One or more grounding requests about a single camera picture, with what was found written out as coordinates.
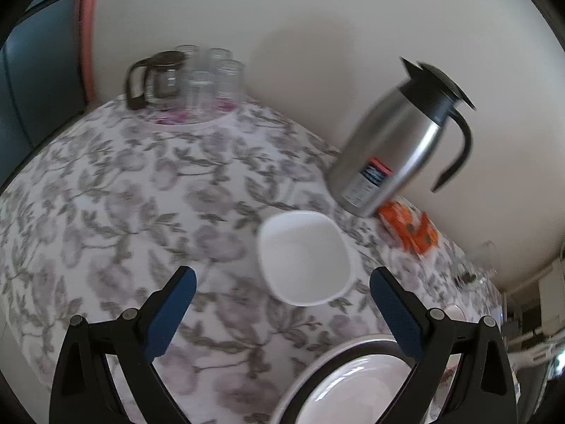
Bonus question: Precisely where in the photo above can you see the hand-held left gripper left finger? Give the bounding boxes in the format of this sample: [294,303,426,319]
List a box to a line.
[48,266,198,424]

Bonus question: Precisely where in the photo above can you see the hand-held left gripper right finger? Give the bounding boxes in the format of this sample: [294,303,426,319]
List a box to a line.
[370,267,518,424]

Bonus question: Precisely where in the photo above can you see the black rimmed white plate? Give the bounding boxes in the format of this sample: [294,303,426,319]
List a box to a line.
[298,351,460,424]

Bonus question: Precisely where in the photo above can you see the white plate with black rim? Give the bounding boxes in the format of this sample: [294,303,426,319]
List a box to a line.
[267,332,460,424]

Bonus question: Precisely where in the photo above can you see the white square cup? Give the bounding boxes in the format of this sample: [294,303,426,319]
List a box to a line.
[257,211,357,307]

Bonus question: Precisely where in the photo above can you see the orange snack packet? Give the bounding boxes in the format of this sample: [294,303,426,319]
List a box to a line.
[378,201,424,239]
[404,212,442,254]

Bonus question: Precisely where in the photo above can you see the clear glass mug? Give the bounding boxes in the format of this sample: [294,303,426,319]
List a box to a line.
[454,241,501,292]

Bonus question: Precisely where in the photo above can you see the grey floral tablecloth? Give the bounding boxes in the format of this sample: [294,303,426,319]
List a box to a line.
[0,95,508,424]

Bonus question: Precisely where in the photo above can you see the stainless steel thermos jug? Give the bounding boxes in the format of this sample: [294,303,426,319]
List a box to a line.
[326,57,477,219]

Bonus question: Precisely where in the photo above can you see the dark blue chair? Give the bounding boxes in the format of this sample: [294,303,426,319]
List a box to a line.
[0,0,98,173]

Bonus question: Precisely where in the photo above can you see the glass teapot black handle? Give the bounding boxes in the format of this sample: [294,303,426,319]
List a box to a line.
[125,51,186,111]

